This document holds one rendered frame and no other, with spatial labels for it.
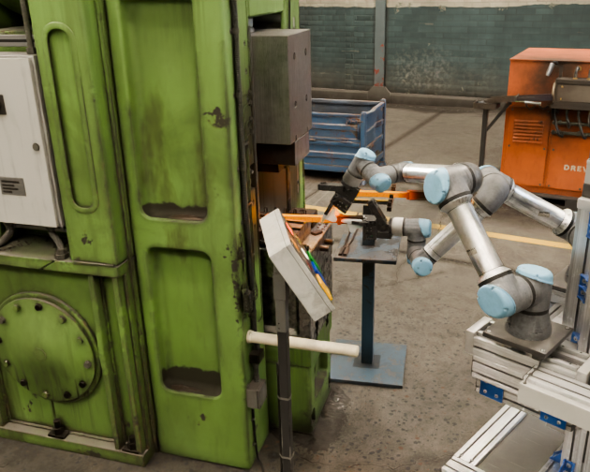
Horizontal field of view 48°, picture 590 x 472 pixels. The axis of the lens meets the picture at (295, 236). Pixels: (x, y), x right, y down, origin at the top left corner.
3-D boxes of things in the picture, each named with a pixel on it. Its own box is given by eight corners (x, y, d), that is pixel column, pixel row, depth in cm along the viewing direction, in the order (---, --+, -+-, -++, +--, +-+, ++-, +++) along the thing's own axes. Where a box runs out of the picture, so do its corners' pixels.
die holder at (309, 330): (332, 308, 316) (331, 221, 300) (311, 348, 283) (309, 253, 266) (225, 295, 332) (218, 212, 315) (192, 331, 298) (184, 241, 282)
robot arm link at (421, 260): (523, 196, 240) (426, 285, 255) (514, 187, 250) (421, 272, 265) (502, 175, 238) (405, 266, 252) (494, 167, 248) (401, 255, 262)
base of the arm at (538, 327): (559, 328, 225) (562, 302, 221) (539, 346, 215) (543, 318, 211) (517, 314, 234) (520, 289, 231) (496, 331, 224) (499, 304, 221)
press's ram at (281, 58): (317, 124, 284) (316, 26, 269) (290, 145, 250) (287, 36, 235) (227, 120, 296) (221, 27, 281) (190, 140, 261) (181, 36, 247)
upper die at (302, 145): (309, 153, 275) (308, 130, 272) (295, 166, 258) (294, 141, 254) (216, 148, 287) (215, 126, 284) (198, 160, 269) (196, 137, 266)
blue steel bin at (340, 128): (386, 164, 719) (388, 98, 692) (365, 185, 651) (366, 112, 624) (285, 156, 763) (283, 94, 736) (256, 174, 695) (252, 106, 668)
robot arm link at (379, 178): (402, 174, 254) (385, 158, 260) (378, 180, 249) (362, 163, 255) (395, 190, 259) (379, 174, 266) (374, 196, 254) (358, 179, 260)
